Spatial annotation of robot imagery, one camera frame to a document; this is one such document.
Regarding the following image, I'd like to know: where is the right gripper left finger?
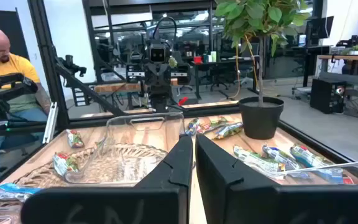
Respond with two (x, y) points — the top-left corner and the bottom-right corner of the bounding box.
(20, 133), (194, 224)

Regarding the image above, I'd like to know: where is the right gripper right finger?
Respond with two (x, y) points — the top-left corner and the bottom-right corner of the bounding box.
(195, 133), (358, 224)

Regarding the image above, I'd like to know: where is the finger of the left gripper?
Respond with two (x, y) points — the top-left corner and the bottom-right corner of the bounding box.
(158, 63), (173, 87)
(144, 63), (159, 87)

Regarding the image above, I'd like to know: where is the green blue granola bar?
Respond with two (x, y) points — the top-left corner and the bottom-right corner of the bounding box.
(0, 182), (43, 203)
(212, 121), (244, 140)
(262, 144), (310, 180)
(232, 144), (287, 180)

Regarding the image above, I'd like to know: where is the red green granola bar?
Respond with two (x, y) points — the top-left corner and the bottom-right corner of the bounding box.
(52, 152), (80, 178)
(65, 129), (86, 149)

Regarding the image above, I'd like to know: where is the wooden bench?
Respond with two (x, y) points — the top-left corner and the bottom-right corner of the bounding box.
(94, 79), (180, 94)

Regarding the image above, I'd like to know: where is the black office chair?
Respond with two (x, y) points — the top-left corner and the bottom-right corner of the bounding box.
(209, 63), (229, 93)

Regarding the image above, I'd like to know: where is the black office desk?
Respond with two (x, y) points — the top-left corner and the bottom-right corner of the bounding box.
(191, 57), (259, 101)

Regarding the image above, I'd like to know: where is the green plant in black pot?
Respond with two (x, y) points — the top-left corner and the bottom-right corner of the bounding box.
(213, 0), (311, 141)

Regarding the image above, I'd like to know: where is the round woven placemat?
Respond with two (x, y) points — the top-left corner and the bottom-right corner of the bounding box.
(0, 142), (171, 224)

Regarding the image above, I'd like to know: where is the black computer tower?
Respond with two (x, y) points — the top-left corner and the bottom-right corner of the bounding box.
(309, 77), (347, 114)

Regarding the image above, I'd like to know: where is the person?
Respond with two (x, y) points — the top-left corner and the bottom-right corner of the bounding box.
(0, 25), (53, 191)

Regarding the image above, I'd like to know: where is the black board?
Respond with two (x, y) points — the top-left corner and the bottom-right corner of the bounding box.
(0, 9), (30, 60)

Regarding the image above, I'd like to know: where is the black computer monitor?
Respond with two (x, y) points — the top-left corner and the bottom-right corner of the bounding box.
(305, 15), (335, 47)

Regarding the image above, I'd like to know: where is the wooden table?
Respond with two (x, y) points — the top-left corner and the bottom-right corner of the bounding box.
(317, 54), (358, 78)

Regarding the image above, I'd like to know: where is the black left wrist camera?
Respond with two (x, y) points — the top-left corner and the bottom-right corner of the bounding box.
(149, 42), (168, 63)

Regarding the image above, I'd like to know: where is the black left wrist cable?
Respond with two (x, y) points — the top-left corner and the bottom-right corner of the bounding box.
(152, 16), (178, 42)

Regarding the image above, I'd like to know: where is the black aluminium table frame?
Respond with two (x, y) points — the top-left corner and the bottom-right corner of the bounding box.
(26, 0), (358, 187)

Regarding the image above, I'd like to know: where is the silver aluminium bracket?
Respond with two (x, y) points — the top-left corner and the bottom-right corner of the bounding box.
(42, 101), (59, 145)

